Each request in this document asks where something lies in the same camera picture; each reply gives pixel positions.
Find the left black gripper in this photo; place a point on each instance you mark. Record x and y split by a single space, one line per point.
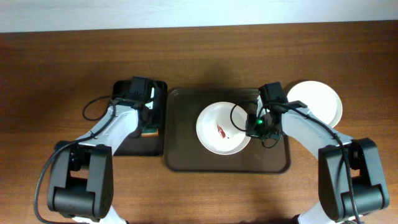
149 116

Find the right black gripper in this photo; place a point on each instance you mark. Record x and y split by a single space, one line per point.
265 132

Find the orange green scrub sponge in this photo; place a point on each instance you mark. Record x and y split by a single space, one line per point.
149 133

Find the white plate with red sauce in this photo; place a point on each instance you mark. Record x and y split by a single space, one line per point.
220 127

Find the cream plate with red stain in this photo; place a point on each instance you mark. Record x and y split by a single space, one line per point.
321 99

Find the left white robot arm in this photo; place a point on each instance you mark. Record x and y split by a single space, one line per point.
81 178

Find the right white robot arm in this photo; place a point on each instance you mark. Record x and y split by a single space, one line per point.
351 180

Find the small black water tray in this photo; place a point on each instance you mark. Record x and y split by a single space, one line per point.
134 144

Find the large brown serving tray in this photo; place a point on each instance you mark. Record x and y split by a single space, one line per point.
183 151

